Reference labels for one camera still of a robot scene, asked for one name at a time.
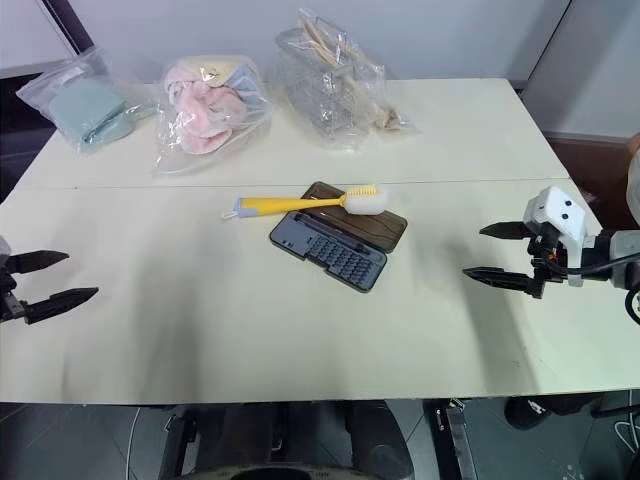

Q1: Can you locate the yellow handled scrubbing brush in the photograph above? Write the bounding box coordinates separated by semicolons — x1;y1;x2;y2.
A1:
220;184;388;222

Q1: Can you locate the clear bag with teal cloth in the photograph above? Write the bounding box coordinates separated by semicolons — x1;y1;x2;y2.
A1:
14;46;157;161

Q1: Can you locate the wooden utensils bundle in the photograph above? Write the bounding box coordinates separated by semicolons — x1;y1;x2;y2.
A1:
297;8;404;132

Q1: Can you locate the white floor cable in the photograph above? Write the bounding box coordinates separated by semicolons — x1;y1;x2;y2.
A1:
612;389;640;454

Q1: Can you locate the clear bag with pink towels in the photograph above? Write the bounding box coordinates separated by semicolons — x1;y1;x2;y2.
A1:
150;54;276;179

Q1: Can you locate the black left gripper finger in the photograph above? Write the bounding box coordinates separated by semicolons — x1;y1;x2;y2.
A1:
8;249;71;276
21;286;100;326

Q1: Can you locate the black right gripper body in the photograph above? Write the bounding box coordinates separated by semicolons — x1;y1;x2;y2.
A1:
524;222;571;301

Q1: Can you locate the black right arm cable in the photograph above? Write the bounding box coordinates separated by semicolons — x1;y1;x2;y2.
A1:
549;252;640;327

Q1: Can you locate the clear bag with wire basket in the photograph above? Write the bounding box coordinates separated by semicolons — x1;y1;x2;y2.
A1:
272;6;425;152

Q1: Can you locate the black shoe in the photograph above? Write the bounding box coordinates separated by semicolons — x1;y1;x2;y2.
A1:
503;393;604;446

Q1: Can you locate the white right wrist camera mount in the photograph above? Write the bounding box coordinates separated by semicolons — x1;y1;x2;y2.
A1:
521;185;587;288

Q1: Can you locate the open dark bit case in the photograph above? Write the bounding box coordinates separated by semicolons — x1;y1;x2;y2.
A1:
268;180;409;295

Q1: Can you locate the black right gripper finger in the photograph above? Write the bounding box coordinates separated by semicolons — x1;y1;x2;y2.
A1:
461;266;540;295
478;221;531;243

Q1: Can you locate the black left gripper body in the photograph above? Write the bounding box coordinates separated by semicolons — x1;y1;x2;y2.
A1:
0;252;26;327

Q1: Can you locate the black metal table leg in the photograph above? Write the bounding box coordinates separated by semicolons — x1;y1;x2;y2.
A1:
432;397;477;480
157;402;199;480

